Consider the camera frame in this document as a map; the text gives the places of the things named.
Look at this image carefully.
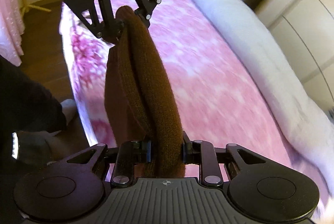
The brown knitted vest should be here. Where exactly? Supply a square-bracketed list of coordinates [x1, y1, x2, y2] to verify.
[104, 6, 185, 178]

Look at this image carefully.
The pink rose blanket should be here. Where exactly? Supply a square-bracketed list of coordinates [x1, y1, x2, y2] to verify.
[59, 0, 330, 214]

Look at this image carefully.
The pink curtain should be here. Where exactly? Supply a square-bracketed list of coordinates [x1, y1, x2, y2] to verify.
[0, 0, 24, 66]

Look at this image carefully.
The lavender striped quilt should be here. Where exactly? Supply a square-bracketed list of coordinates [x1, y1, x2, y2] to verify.
[168, 0, 334, 204]

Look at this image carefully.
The white wardrobe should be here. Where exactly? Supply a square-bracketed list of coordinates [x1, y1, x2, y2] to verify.
[255, 0, 333, 112]

